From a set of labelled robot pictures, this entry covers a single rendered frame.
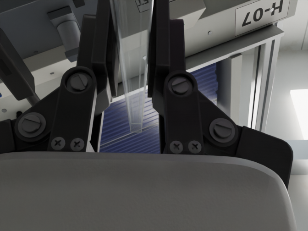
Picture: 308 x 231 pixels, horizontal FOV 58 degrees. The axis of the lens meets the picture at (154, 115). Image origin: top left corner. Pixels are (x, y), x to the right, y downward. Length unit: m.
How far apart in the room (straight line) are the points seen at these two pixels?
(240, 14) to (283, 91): 2.90
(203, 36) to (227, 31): 0.05
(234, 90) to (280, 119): 2.54
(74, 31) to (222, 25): 0.32
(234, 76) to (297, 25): 3.27
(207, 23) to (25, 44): 0.32
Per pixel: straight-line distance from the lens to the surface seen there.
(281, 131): 3.06
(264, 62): 0.74
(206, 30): 0.55
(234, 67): 0.58
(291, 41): 3.96
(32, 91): 0.21
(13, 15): 0.30
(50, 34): 0.37
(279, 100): 3.34
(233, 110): 0.67
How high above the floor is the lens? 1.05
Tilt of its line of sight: 47 degrees up
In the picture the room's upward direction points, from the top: 164 degrees clockwise
